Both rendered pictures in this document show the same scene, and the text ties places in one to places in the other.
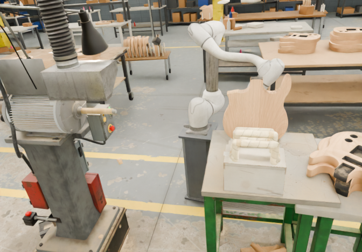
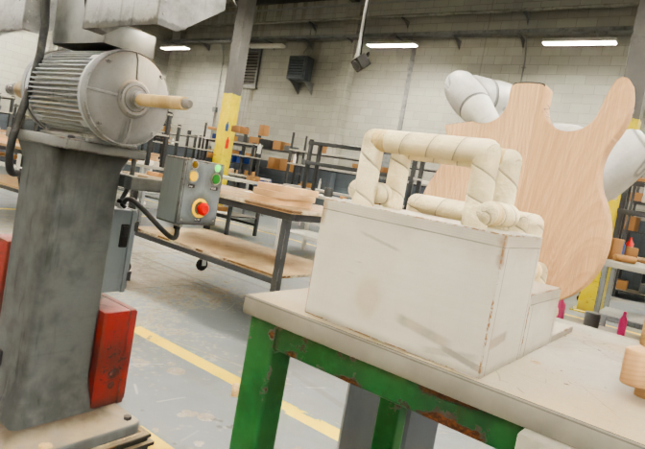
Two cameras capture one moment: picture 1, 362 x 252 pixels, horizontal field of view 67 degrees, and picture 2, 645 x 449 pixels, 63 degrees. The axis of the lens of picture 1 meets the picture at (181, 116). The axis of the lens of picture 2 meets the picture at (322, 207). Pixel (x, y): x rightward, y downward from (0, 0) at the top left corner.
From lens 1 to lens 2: 0.92 m
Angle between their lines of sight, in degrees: 33
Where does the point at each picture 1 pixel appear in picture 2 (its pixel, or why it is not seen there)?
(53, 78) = not seen: outside the picture
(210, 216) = (248, 412)
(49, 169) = (35, 213)
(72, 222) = (15, 372)
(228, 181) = (322, 275)
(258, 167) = (417, 226)
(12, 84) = (63, 22)
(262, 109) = (532, 179)
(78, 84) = not seen: outside the picture
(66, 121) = (96, 94)
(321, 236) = not seen: outside the picture
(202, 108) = not seen: hidden behind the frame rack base
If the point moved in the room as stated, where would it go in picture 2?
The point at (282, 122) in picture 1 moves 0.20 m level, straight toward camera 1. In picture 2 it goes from (587, 232) to (537, 224)
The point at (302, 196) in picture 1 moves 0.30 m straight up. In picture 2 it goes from (561, 406) to (616, 132)
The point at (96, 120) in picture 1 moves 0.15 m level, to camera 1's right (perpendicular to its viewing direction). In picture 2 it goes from (177, 171) to (218, 178)
